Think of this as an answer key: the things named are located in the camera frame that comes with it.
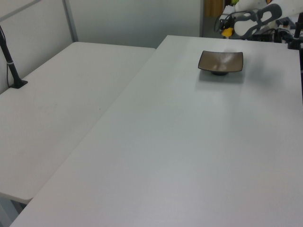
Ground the grey metal partition post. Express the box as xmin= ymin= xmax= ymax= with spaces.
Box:
xmin=62 ymin=0 xmax=79 ymax=44

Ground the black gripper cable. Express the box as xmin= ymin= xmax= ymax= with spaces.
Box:
xmin=214 ymin=13 xmax=223 ymax=33

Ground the white folding side table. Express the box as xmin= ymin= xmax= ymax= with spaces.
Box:
xmin=0 ymin=42 xmax=157 ymax=205

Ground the brown wooden door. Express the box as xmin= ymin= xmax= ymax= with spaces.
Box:
xmin=204 ymin=0 xmax=224 ymax=17

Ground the black camera pole with base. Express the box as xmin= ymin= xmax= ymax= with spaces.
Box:
xmin=0 ymin=25 xmax=28 ymax=89

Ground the black camera stand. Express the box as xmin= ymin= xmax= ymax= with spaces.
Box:
xmin=287 ymin=13 xmax=303 ymax=51

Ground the black electronics box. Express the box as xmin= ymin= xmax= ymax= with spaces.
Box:
xmin=252 ymin=27 xmax=288 ymax=44

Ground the brown square ceramic plate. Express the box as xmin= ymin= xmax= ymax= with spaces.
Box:
xmin=197 ymin=50 xmax=244 ymax=77

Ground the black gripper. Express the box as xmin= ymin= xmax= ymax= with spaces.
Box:
xmin=220 ymin=12 xmax=237 ymax=30

